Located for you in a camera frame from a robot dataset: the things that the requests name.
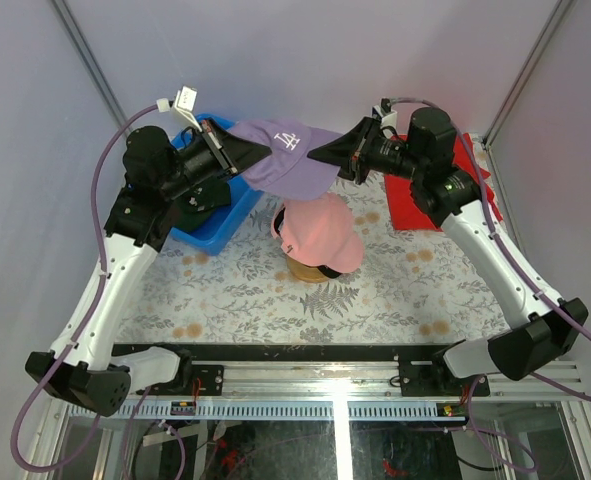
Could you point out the frame post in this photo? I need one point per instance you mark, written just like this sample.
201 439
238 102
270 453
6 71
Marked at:
552 25
83 50

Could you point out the dark green cap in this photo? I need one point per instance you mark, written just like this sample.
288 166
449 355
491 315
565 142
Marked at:
197 206

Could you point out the pink cap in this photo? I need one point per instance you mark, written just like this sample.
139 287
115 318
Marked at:
319 232

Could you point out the slotted cable duct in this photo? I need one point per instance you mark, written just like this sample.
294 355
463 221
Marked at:
285 410

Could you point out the wooden hat stand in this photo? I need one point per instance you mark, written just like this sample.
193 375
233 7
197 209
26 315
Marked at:
305 273

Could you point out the purple cap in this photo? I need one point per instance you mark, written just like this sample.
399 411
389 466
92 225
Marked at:
288 171

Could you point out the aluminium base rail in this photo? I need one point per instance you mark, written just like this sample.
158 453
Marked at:
371 381

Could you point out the red cloth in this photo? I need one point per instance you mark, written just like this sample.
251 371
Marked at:
424 206

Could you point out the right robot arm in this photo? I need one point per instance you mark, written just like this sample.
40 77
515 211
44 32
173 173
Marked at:
542 324

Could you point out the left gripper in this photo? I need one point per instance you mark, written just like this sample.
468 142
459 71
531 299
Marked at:
233 154

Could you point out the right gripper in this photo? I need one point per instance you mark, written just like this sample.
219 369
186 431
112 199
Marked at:
354 147

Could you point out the blue plastic bin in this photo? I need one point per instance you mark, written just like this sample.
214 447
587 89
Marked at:
212 236

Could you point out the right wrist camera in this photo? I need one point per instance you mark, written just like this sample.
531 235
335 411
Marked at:
385 114

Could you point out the left frame post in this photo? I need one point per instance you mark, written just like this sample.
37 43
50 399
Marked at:
83 50

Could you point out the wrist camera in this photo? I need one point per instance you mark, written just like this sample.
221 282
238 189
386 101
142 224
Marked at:
385 114
181 106

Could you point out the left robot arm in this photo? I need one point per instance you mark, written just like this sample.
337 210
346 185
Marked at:
80 366

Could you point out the black baseball cap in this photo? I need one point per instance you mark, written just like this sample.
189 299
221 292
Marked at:
329 272

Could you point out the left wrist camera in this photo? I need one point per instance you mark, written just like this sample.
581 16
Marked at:
181 106

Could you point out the right frame post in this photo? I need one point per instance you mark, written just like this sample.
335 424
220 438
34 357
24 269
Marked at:
552 25

